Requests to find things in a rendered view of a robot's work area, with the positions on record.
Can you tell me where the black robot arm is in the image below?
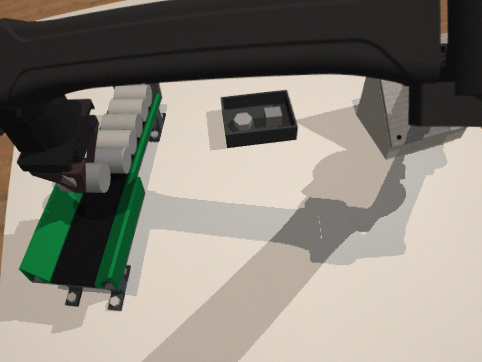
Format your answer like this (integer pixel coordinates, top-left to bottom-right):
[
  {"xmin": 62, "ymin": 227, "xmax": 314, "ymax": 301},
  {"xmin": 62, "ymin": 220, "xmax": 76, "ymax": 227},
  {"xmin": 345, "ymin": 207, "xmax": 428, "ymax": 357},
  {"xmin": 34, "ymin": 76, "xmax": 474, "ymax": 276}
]
[{"xmin": 0, "ymin": 0, "xmax": 482, "ymax": 152}]

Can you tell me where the grey hexagonal prism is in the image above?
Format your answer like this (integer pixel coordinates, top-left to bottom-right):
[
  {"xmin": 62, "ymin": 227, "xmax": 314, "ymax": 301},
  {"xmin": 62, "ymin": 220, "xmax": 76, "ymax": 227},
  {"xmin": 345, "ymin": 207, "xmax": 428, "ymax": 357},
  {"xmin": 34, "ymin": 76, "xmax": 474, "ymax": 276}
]
[{"xmin": 234, "ymin": 113, "xmax": 252, "ymax": 131}]

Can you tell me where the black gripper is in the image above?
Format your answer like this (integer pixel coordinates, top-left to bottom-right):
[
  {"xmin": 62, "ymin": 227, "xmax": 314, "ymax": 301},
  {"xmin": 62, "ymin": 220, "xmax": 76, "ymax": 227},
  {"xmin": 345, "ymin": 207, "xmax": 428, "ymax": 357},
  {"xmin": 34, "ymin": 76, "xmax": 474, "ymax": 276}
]
[{"xmin": 17, "ymin": 95, "xmax": 99, "ymax": 193}]

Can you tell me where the grey cylinder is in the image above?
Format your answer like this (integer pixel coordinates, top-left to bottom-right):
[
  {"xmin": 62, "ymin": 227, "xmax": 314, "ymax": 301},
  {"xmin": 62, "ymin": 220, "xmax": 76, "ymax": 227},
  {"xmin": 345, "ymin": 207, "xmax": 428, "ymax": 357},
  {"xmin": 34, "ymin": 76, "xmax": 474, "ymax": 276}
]
[
  {"xmin": 94, "ymin": 147, "xmax": 131, "ymax": 174},
  {"xmin": 57, "ymin": 163, "xmax": 111, "ymax": 193},
  {"xmin": 108, "ymin": 99, "xmax": 148, "ymax": 122},
  {"xmin": 101, "ymin": 114, "xmax": 143, "ymax": 138},
  {"xmin": 114, "ymin": 85, "xmax": 152, "ymax": 107},
  {"xmin": 96, "ymin": 130, "xmax": 137, "ymax": 155}
]

